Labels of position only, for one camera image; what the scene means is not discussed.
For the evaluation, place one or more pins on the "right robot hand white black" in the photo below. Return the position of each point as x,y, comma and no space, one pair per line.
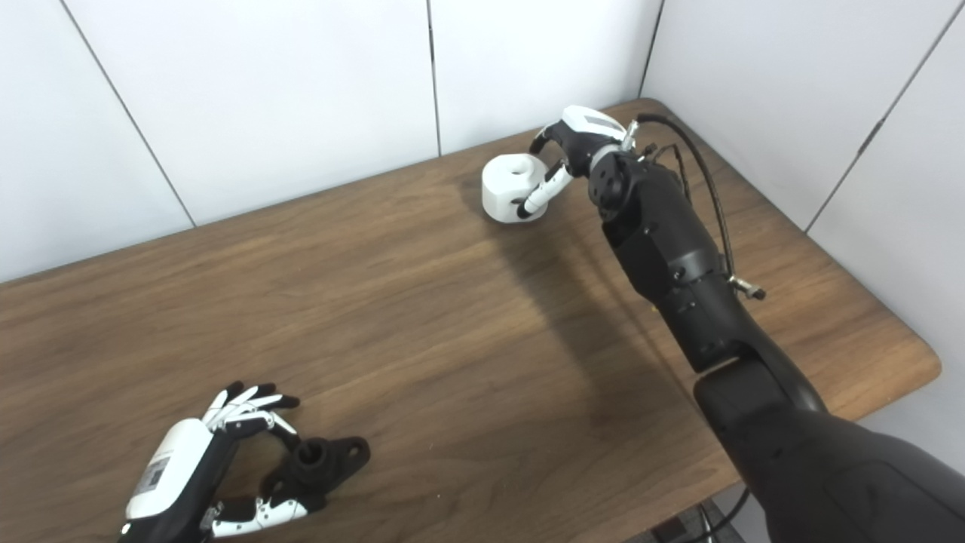
588,132

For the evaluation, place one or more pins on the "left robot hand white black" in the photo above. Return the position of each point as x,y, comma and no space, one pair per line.
177,467

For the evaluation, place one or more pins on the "round white piece with holes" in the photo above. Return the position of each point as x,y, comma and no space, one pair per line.
501,192

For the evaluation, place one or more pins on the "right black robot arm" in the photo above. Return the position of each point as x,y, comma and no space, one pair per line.
678,256

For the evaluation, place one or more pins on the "black flanged holder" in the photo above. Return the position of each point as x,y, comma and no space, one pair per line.
324,460

